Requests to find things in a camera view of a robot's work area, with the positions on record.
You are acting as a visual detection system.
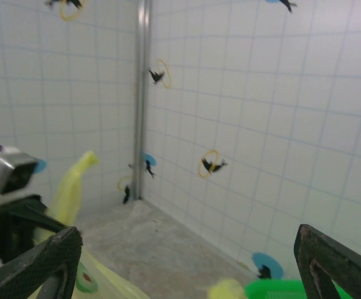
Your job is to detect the dolphin blue disc sticker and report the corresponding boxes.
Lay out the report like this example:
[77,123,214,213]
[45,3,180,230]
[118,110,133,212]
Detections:
[251,251,285,280]
[32,158,49,175]
[265,0,298,15]
[127,151,158,180]

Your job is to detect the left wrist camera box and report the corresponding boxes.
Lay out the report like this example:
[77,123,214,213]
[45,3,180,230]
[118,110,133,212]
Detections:
[0,146,40,212]

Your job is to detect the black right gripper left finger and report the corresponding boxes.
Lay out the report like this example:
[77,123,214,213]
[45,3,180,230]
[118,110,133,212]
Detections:
[0,226,83,299]

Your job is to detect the green plastic basket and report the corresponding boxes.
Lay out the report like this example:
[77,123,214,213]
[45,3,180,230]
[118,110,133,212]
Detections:
[244,278,351,299]

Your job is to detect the dolphin yellow ring sticker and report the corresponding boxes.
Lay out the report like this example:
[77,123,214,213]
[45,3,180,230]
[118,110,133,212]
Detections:
[44,0,87,22]
[197,149,228,180]
[116,175,134,206]
[147,57,172,90]

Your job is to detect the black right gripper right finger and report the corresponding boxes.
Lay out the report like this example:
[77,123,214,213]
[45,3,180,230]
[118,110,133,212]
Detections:
[293,223,361,299]

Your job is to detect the aluminium corner post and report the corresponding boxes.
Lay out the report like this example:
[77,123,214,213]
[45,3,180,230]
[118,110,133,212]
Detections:
[131,0,154,201]

